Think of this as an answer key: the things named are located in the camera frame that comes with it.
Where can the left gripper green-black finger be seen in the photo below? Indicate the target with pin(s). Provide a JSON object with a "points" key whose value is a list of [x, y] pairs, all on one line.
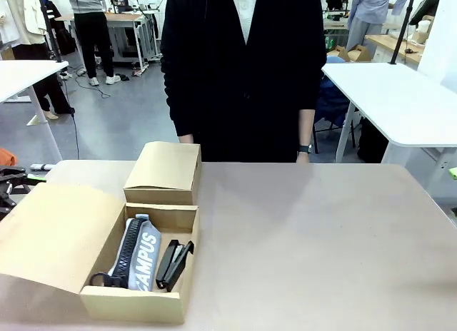
{"points": [[14, 172], [6, 200]]}

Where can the brown cardboard box with lid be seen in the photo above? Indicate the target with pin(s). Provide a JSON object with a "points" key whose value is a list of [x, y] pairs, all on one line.
{"points": [[162, 167], [60, 231]]}

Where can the grey Campus pencil case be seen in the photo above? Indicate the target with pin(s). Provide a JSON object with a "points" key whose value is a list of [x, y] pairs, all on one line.
{"points": [[146, 254]]}

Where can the black stapler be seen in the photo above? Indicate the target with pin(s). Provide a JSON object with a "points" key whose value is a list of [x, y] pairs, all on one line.
{"points": [[173, 265]]}

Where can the person's left forearm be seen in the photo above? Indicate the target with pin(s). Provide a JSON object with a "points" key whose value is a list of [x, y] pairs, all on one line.
{"points": [[306, 127]]}

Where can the person's right forearm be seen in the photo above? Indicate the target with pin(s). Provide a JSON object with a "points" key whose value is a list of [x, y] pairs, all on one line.
{"points": [[187, 138]]}

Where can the person's left hand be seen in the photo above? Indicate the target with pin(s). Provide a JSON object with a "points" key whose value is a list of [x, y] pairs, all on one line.
{"points": [[303, 158]]}

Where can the orange object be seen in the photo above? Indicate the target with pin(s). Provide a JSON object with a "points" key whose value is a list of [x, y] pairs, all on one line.
{"points": [[6, 157]]}

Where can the grey white roll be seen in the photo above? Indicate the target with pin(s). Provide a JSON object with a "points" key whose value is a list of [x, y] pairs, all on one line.
{"points": [[43, 166]]}

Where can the large white table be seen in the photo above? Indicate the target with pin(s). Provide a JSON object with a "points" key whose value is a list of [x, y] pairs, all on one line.
{"points": [[392, 99]]}

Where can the white table with white legs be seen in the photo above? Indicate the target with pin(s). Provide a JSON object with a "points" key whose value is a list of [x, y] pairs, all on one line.
{"points": [[25, 76]]}

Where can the wooden desk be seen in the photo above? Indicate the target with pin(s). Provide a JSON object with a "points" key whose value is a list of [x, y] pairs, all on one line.
{"points": [[396, 45]]}

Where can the blue chair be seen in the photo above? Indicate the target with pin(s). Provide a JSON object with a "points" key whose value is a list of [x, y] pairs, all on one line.
{"points": [[333, 95]]}

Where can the black tripod pole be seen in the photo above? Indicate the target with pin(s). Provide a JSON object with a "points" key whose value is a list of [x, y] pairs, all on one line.
{"points": [[50, 31]]}

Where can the person in beige jacket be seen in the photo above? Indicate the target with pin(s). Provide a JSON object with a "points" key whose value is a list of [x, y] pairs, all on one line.
{"points": [[25, 24]]}

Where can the black wristwatch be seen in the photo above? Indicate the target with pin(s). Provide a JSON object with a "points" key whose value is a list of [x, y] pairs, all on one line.
{"points": [[304, 149]]}

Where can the black stand pole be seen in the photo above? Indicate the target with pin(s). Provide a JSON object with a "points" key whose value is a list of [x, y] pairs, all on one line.
{"points": [[403, 28]]}

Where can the open brown carton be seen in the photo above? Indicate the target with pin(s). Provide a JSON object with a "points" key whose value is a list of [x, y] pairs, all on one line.
{"points": [[351, 53]]}

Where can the person in grey hoodie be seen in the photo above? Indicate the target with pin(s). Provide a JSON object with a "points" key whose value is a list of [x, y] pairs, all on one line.
{"points": [[91, 28]]}

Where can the person in light blue shirt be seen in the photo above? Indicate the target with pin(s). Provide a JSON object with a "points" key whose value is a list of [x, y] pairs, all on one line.
{"points": [[371, 13]]}

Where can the wooden top workbench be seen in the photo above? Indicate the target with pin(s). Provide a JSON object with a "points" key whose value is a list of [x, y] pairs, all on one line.
{"points": [[121, 20]]}

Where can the person in black cardigan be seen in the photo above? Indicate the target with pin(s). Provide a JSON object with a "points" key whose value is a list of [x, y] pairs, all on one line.
{"points": [[242, 95]]}

